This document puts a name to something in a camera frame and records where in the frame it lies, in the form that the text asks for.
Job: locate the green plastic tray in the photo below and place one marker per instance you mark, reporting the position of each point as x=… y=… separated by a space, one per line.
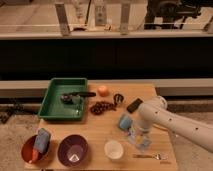
x=53 y=109

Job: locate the blue sponge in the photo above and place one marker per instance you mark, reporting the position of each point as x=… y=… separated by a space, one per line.
x=41 y=140

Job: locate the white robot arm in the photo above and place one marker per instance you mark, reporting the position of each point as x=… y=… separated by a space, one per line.
x=154 y=111

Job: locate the silver spoon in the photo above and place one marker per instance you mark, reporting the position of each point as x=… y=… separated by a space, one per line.
x=156 y=156

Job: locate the dark grape bunch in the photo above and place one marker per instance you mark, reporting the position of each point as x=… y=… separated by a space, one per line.
x=100 y=107

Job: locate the orange fruit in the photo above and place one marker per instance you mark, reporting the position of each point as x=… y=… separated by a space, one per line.
x=103 y=91

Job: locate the blue-white towel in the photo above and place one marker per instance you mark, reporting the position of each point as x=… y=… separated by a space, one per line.
x=139 y=138

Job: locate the blue rolled cup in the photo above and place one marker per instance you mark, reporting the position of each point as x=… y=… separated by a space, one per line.
x=125 y=122

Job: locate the purple bowl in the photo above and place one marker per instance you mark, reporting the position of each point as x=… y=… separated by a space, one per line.
x=72 y=150

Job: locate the white paper cup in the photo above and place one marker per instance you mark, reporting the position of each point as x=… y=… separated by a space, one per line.
x=113 y=150

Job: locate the orange carrot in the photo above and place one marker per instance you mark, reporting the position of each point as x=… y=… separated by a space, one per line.
x=35 y=155

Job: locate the black rectangular remote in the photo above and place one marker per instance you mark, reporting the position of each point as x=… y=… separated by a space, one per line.
x=134 y=105

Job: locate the black handled scoop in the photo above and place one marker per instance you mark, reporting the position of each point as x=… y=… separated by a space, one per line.
x=75 y=97

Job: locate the red bowl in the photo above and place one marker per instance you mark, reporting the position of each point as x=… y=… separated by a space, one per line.
x=26 y=151

